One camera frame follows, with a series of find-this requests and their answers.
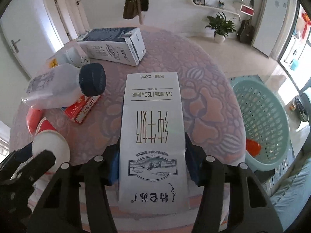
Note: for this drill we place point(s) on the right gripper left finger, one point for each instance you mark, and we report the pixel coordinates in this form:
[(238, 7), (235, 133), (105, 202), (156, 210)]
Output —
[(75, 189)]

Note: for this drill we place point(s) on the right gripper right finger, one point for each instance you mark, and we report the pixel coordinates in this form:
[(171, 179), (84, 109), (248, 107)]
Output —
[(250, 208)]

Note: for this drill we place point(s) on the red white paper cup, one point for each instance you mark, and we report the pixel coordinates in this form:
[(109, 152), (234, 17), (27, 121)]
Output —
[(48, 138)]

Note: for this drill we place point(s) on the clear plastic bottle blue cap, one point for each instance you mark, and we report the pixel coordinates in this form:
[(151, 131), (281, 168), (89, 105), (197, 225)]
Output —
[(63, 85)]

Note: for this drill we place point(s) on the white milk carton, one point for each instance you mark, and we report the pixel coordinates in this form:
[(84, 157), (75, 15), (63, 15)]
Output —
[(152, 166)]

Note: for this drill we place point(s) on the orange trash in basket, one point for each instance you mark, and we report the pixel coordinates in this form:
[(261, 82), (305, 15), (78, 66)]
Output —
[(253, 147)]

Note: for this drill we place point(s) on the red cigarette pack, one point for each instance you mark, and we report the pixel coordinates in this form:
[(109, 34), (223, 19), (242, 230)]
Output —
[(78, 111)]

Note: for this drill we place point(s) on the light green laundry basket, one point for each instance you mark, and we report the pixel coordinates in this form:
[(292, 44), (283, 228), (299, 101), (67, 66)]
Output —
[(265, 122)]

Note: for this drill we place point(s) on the pink cartoon drink bottle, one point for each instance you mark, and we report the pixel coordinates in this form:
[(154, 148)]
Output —
[(69, 56)]

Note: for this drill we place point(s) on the white blue long carton box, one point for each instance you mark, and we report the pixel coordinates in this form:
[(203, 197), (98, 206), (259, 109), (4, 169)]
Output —
[(123, 45)]

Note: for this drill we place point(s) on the black guitar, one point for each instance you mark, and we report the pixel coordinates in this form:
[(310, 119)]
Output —
[(246, 31)]

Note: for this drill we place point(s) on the green potted plant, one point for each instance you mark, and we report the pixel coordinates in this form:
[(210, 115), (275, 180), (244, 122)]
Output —
[(221, 27)]

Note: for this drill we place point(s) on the white refrigerator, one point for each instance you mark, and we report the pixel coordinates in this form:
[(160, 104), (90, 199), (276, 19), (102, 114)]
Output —
[(269, 25)]

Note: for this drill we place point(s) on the brown hanging handbag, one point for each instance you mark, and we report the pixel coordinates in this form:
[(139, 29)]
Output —
[(130, 9)]

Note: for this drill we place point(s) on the red chinese knot decoration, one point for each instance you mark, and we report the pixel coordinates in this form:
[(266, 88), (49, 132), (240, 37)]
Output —
[(307, 23)]

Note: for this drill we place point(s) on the red white shelf box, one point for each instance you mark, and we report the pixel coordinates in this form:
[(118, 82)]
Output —
[(247, 10)]

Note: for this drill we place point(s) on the black hanging small bag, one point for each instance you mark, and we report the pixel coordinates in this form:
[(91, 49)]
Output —
[(144, 5)]

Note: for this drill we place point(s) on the white door with handle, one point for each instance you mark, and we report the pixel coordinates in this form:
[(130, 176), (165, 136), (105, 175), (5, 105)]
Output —
[(29, 33)]

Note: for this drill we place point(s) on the white wavy wall shelf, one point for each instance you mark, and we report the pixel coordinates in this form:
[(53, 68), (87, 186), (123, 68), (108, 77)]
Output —
[(214, 8)]

